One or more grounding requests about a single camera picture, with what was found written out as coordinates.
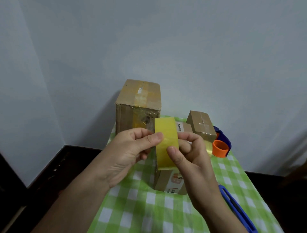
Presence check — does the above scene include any person's left hand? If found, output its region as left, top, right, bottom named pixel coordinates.
left=100, top=127, right=164, bottom=189

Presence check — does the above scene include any person's right hand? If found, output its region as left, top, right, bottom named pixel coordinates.
left=166, top=131, right=222, bottom=212

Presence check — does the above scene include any yellow tape roll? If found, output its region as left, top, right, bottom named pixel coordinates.
left=154, top=117, right=179, bottom=171

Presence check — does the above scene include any person's right forearm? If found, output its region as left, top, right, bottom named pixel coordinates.
left=197, top=192, right=248, bottom=233

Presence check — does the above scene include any person's left forearm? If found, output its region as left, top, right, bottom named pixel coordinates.
left=31, top=168, right=115, bottom=233

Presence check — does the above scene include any cardboard box with white label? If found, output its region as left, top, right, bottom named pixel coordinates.
left=153, top=121, right=193, bottom=195

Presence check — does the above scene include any small taped cardboard box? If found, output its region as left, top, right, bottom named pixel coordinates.
left=186, top=110, right=217, bottom=157

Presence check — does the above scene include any blue orange tape dispenser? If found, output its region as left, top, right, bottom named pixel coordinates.
left=212, top=126, right=232, bottom=158

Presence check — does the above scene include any large taped cardboard box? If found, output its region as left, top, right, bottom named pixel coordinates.
left=115, top=79, right=161, bottom=136

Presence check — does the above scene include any green checkered tablecloth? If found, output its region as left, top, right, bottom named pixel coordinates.
left=87, top=115, right=284, bottom=233

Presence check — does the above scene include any blue utility knife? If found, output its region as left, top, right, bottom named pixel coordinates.
left=218, top=184, right=259, bottom=233

